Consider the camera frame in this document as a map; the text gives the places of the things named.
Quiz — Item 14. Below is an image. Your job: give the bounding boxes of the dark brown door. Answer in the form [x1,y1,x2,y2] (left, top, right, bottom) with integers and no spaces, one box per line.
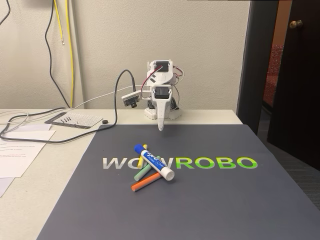
[266,0,320,172]

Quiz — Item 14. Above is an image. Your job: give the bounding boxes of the dark grey door frame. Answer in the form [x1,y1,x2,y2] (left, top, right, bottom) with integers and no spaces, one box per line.
[236,0,280,136]

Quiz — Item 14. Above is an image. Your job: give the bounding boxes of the thin black wall cable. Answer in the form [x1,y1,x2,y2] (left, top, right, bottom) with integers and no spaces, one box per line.
[0,0,11,26]

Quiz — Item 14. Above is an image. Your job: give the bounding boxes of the orange chalk stick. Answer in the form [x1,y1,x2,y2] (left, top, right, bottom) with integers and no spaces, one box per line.
[130,171,162,193]

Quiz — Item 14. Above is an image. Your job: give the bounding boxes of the brass door knob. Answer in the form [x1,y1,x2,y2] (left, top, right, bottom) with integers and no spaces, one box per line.
[289,19,304,30]

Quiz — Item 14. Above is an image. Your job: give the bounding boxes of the green chalk stick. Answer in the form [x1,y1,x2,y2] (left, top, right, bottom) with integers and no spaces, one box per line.
[133,156,162,181]

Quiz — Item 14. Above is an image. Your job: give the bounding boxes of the printed white paper sheet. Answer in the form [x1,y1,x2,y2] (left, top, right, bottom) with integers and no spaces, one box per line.
[0,141,48,179]

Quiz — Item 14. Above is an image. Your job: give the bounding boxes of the grid screw mat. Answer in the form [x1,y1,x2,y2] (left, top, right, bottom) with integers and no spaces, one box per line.
[44,112,104,130]

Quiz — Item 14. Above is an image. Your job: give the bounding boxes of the blue dry erase marker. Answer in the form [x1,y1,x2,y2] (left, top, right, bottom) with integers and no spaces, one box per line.
[133,143,175,182]

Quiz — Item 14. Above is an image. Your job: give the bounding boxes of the yellow chalk stick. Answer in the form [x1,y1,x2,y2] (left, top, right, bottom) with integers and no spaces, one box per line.
[136,143,149,169]

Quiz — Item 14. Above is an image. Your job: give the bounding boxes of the red speckled fabric furniture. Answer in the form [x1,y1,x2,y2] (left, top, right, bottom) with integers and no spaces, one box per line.
[262,43,285,107]

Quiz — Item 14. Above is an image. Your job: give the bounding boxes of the blank white paper sheet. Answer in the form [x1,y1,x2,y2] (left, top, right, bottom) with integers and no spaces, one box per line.
[0,129,57,144]
[0,123,53,132]

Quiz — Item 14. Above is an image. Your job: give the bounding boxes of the pale lavender paper sheet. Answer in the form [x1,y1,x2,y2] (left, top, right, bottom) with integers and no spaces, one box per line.
[0,176,16,198]

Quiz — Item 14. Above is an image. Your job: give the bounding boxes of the black camera cable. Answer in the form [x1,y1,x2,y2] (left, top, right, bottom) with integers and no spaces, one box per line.
[0,0,137,145]

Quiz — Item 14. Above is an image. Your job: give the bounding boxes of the grey WOWROBO mat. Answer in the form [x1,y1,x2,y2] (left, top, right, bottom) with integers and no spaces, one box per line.
[36,124,320,240]

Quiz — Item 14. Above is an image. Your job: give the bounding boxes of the white cable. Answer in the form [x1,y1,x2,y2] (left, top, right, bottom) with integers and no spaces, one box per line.
[0,84,151,135]

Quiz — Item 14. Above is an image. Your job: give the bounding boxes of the short yellow wire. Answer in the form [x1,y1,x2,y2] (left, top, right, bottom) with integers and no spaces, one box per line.
[53,0,66,46]

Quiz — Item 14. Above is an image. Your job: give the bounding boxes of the white gripper camera box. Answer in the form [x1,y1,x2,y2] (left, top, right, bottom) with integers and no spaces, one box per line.
[121,90,141,110]

